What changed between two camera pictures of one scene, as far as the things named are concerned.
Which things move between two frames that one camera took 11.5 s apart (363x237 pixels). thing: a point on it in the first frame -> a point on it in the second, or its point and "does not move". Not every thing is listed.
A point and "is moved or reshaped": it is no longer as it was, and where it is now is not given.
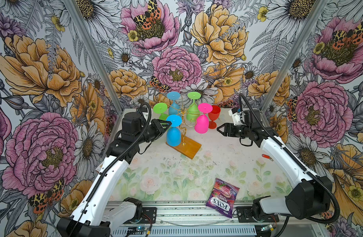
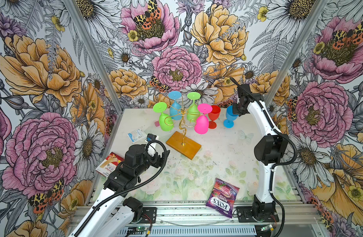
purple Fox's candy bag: x=222 y=197 does not move
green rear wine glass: x=193 y=112 does not move
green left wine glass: x=161 y=108 does not move
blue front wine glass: x=173 y=135 is moved or reshaped
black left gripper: x=159 y=128 -> x=156 y=159
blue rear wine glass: x=174 y=109 does not move
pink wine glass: x=201 y=123 does not move
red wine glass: x=213 y=115 does not move
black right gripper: x=228 y=126 -> x=235 y=110
